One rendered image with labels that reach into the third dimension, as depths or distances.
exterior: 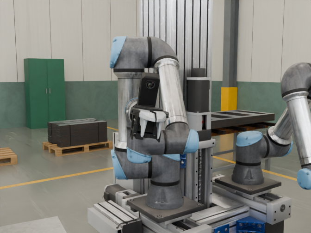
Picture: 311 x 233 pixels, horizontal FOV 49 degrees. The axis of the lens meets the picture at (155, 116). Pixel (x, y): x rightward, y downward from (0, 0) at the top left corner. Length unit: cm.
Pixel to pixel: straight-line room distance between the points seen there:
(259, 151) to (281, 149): 11
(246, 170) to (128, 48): 80
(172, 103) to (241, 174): 67
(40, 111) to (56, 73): 118
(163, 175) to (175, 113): 32
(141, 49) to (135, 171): 45
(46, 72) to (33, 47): 98
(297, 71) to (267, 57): 872
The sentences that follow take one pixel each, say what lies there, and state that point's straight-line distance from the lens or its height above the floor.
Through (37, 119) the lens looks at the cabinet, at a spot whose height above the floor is 26.
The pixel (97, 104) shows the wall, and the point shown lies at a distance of 1145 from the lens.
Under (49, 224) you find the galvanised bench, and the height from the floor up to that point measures 105.
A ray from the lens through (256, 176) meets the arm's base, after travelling 167.
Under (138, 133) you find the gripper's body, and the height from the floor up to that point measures 140.
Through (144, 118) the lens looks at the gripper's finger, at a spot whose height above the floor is 145.
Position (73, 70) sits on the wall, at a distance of 1108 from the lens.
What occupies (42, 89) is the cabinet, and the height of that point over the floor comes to 108.
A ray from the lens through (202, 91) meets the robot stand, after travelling 150.
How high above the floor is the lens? 155
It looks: 7 degrees down
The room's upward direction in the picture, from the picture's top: straight up
